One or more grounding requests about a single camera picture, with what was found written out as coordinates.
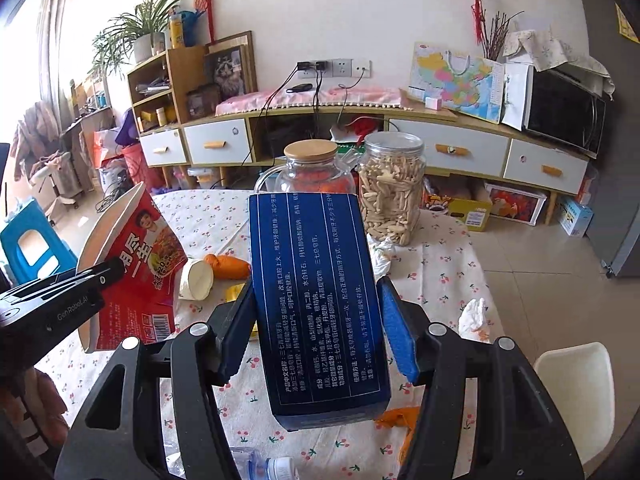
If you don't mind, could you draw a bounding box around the orange peel piece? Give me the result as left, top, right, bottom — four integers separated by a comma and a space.
375, 406, 420, 465
204, 254, 250, 281

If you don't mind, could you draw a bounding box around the red instant noodle cup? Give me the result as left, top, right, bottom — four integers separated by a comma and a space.
77, 183, 186, 353

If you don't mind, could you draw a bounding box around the tissue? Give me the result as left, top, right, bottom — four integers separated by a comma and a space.
367, 234, 396, 281
458, 298, 490, 344

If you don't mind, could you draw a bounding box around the crushed clear plastic bottle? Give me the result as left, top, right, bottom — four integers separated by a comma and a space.
230, 446, 299, 480

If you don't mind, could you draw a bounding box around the white paper cup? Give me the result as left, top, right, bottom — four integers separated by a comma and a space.
178, 259, 215, 301

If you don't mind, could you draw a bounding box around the blue printed carton box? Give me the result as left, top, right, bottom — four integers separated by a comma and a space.
248, 192, 390, 431

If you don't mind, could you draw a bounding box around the white trash bin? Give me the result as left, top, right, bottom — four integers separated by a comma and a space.
534, 341, 615, 465

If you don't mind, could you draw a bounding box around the blue plastic stool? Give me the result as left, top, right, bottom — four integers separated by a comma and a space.
1, 198, 77, 285

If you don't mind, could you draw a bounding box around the yellow peel scrap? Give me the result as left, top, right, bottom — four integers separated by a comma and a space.
224, 284, 258, 340

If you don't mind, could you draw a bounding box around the light blue carton box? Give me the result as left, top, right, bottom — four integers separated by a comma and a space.
558, 196, 593, 237

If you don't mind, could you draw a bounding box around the yellow cardboard box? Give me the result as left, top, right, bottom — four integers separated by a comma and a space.
422, 176, 492, 232

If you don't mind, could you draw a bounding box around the red picture storage box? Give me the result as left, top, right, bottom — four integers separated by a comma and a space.
484, 182, 547, 226

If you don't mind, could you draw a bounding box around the wooden open shelf unit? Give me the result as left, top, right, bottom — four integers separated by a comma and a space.
127, 46, 215, 136

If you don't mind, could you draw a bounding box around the plastic jar of biscuit sticks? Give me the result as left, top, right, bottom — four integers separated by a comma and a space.
358, 131, 425, 246

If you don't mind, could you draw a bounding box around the long white drawer cabinet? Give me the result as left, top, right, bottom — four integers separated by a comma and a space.
140, 106, 588, 212

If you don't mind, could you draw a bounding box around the potted green plant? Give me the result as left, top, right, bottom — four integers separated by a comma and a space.
88, 0, 181, 76

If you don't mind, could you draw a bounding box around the glass jar with bamboo lid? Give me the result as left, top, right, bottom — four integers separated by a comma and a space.
254, 139, 356, 194

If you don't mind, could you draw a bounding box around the framed cat picture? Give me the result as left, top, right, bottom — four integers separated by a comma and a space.
204, 30, 258, 102

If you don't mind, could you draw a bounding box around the black microwave oven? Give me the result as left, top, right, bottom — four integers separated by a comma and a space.
501, 63, 606, 158

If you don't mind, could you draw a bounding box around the small pink white box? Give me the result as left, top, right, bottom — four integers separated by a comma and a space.
424, 96, 442, 110

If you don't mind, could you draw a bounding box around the colourful map gift bag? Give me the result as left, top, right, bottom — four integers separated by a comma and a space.
407, 42, 506, 124

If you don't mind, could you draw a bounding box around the floral cloth on microwave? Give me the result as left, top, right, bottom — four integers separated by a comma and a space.
502, 29, 615, 99

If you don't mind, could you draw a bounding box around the dried twig bouquet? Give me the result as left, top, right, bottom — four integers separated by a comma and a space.
480, 11, 522, 61

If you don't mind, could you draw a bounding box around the grey refrigerator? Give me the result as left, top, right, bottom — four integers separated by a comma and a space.
582, 0, 639, 278

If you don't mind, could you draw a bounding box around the wall power socket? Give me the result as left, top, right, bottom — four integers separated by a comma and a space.
296, 58, 372, 79

